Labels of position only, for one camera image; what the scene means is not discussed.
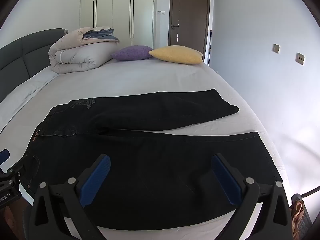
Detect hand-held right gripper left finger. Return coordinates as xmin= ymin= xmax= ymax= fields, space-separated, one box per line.
xmin=29 ymin=154 xmax=112 ymax=240

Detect folded beige duvet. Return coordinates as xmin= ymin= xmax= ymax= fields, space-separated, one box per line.
xmin=48 ymin=26 xmax=121 ymax=75

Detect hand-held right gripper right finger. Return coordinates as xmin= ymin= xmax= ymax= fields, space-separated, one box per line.
xmin=199 ymin=153 xmax=293 ymax=240

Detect black pants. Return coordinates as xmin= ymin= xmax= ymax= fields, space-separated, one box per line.
xmin=19 ymin=88 xmax=284 ymax=231

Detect grey padded headboard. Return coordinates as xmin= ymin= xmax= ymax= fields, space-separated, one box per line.
xmin=0 ymin=28 xmax=68 ymax=103

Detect brown bag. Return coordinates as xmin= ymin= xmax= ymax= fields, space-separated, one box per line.
xmin=290 ymin=194 xmax=312 ymax=240

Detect black cable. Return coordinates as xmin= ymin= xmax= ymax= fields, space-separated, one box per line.
xmin=290 ymin=185 xmax=320 ymax=198

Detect purple pillow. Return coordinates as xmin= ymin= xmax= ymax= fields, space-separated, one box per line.
xmin=111 ymin=45 xmax=154 ymax=61

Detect yellow pillow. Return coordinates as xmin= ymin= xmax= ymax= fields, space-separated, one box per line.
xmin=148 ymin=45 xmax=203 ymax=65

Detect white wardrobe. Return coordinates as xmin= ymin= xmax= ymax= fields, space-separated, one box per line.
xmin=79 ymin=0 xmax=156 ymax=48

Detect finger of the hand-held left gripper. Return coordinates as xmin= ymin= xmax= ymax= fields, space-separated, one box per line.
xmin=0 ymin=149 xmax=10 ymax=167
xmin=0 ymin=157 xmax=25 ymax=187

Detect bed with white sheet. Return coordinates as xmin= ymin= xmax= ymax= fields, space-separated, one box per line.
xmin=0 ymin=55 xmax=292 ymax=240

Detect brown door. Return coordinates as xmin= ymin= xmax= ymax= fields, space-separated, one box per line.
xmin=168 ymin=0 xmax=213 ymax=63

